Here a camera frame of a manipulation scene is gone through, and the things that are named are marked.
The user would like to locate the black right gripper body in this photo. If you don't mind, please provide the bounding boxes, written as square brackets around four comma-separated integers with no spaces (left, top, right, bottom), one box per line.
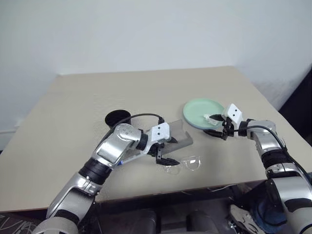
[220,116,236,141]

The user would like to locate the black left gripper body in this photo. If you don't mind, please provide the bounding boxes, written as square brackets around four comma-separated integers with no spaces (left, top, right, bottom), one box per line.
[149,137,172,165]

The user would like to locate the grey glasses case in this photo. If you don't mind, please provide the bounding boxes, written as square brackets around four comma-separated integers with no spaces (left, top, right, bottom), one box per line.
[159,119,195,156]

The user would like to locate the mint green plate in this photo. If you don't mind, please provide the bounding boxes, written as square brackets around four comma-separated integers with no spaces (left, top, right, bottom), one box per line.
[183,97,226,130]

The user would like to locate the clear-framed glasses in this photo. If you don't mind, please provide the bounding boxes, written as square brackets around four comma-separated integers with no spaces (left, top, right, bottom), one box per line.
[163,156,202,176]

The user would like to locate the blue-capped marker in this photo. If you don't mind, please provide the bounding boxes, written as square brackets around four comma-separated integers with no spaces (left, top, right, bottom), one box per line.
[116,152,144,168]

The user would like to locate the black cup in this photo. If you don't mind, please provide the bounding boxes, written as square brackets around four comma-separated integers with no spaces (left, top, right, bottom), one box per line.
[104,110,131,127]

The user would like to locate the light blue plate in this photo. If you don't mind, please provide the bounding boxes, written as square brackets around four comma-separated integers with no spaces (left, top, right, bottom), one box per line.
[185,117,226,131]

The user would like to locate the white crumpled plastic scrap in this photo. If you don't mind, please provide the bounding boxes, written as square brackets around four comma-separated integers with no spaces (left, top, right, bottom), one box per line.
[202,113,220,126]

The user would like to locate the black box-shaped object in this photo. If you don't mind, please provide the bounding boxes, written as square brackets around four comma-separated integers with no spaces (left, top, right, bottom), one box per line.
[277,64,312,147]

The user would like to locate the white black patterned object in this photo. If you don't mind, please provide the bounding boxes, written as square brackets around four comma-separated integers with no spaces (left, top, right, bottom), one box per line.
[229,204,259,234]

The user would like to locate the person's blue jeans leg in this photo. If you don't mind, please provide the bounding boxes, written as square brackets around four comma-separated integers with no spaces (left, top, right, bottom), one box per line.
[253,195,288,231]

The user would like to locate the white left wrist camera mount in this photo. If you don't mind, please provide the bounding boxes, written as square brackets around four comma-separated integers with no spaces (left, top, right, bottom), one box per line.
[142,123,171,156]

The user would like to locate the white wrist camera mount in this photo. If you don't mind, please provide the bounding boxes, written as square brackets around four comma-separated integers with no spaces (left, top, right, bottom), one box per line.
[223,103,243,126]
[142,123,171,156]

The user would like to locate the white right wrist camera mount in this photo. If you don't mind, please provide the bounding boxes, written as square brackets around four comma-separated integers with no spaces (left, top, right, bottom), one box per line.
[223,103,243,126]

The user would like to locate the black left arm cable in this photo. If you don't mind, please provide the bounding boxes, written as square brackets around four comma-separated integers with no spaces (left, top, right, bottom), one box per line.
[123,113,164,125]

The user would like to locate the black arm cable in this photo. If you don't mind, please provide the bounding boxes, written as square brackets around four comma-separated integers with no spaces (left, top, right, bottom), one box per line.
[233,125,312,181]
[123,113,164,125]

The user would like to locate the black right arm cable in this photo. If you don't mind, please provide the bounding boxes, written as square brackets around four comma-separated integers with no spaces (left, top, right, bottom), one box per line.
[233,125,312,181]

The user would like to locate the thin white wire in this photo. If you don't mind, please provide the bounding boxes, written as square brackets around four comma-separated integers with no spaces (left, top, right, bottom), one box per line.
[180,184,234,195]

